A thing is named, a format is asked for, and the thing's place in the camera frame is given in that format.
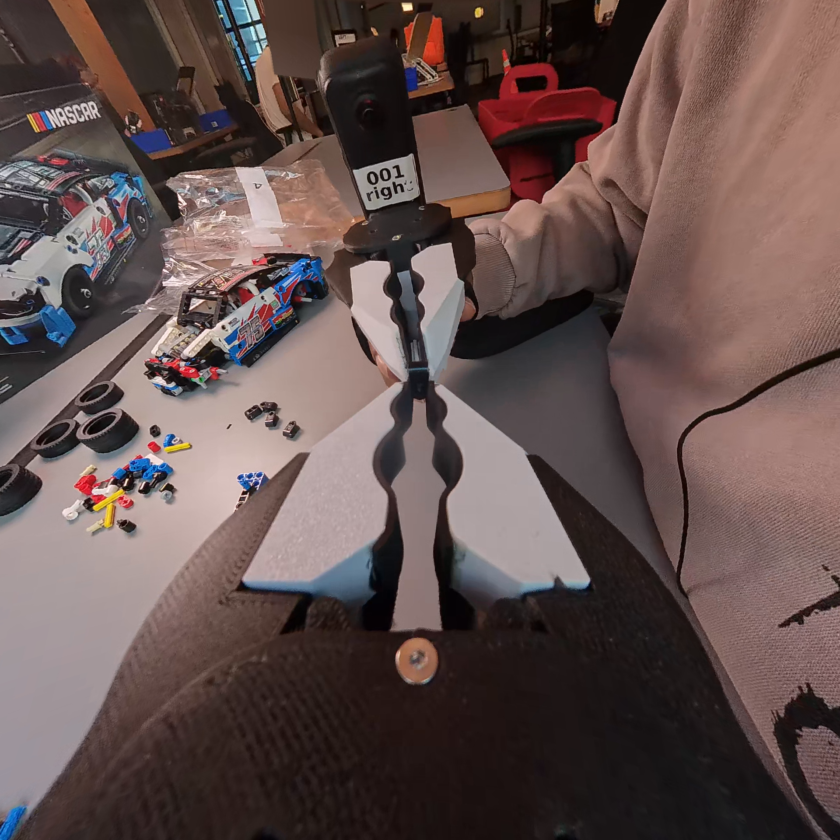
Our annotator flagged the red plastic cart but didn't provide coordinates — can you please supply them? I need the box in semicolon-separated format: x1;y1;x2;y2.
476;62;618;204

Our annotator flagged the printed lego set box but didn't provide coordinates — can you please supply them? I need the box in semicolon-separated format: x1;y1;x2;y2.
0;56;168;404

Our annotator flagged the black office chair armrest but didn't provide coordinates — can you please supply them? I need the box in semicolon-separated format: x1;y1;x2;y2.
492;118;605;185

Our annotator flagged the person's right hand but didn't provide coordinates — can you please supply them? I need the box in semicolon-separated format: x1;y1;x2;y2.
357;222;480;389

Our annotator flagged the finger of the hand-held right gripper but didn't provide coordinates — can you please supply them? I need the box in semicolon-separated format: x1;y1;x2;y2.
410;243;468;383
350;261;416;389

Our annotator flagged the pile of mixed lego pieces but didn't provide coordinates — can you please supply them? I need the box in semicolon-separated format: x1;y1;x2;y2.
61;433;193;536

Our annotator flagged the person's right forearm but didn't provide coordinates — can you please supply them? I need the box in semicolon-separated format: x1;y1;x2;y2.
469;161;647;322

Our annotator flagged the person's beige sweatshirt torso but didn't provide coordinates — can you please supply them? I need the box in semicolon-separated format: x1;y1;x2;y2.
591;0;840;840

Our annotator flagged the black rubber lego tire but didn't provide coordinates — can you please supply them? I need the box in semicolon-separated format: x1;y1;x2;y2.
29;418;83;459
0;462;43;517
77;408;140;455
74;381;126;416

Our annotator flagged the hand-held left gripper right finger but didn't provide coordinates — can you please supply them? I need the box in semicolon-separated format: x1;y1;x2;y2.
424;384;593;608

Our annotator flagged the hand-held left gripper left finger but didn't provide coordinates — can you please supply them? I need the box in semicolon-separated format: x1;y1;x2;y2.
241;382;414;595

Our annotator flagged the black blue red lego beam assembly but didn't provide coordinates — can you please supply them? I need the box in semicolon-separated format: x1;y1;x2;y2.
233;471;270;513

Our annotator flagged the blue white lego race car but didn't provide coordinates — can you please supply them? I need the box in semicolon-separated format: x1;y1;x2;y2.
143;252;329;398

